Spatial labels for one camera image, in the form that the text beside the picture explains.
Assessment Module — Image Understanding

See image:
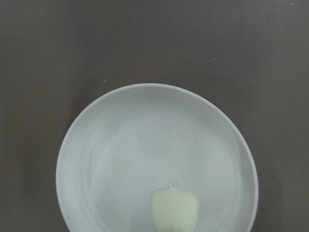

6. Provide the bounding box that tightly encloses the round cream plate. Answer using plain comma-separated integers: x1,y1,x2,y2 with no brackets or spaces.
56,83,259,232

